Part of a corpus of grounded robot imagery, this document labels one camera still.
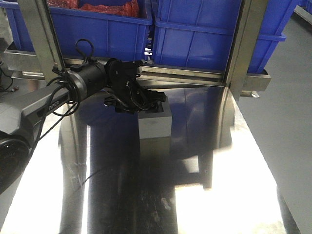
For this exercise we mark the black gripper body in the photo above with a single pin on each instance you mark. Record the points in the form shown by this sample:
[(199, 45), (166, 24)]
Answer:
[(122, 80)]

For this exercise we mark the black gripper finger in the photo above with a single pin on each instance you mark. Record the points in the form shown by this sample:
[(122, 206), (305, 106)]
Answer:
[(119, 107), (153, 96)]

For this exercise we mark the gray square base block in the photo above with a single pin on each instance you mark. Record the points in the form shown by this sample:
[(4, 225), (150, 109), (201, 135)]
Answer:
[(155, 124)]

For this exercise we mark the black gray robot arm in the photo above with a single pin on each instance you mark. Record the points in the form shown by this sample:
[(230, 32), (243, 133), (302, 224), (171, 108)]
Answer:
[(22, 118)]

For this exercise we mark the blue bin with red contents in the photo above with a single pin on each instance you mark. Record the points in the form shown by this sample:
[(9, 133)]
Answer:
[(112, 36)]

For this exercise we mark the blue plastic bin right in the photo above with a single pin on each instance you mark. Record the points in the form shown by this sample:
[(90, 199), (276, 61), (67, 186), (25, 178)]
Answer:
[(199, 33)]

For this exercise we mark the red mesh bag contents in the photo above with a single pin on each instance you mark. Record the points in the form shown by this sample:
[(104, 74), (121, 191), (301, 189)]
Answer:
[(129, 9)]

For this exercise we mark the stainless steel shelf tray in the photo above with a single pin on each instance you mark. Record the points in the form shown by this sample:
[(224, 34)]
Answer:
[(25, 65)]

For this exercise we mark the stainless steel upright left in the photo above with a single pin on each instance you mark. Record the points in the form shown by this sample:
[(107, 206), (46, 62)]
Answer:
[(38, 20)]

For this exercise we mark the stainless steel upright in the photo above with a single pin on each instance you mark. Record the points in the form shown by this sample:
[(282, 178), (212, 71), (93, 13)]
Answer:
[(38, 20), (246, 32)]

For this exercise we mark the stainless steel upright right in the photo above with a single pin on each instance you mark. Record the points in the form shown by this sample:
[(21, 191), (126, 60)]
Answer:
[(246, 32)]

